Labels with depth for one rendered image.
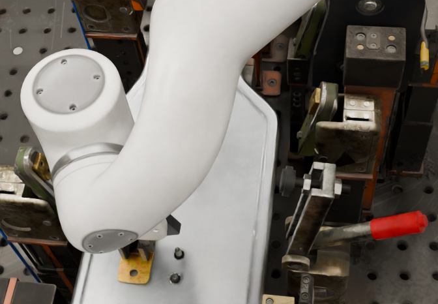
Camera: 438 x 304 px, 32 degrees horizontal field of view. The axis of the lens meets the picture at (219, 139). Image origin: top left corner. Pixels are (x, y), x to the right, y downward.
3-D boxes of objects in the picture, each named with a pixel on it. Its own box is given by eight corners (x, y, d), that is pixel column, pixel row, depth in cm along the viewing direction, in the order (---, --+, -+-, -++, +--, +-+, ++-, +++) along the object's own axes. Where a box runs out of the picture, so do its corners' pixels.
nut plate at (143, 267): (129, 216, 94) (128, 212, 93) (160, 219, 94) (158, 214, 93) (116, 282, 90) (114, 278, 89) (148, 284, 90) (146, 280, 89)
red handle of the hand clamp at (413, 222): (287, 223, 85) (420, 197, 76) (298, 231, 87) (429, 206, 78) (283, 258, 83) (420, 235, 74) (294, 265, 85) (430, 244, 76)
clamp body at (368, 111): (302, 208, 127) (306, 75, 95) (372, 214, 125) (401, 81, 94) (298, 260, 122) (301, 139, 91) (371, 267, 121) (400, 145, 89)
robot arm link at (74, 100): (154, 196, 72) (135, 117, 77) (130, 119, 61) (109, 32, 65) (66, 220, 71) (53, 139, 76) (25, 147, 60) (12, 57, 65)
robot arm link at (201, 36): (398, 72, 53) (124, 271, 68) (322, -84, 61) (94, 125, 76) (319, 29, 47) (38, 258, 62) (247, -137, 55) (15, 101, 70)
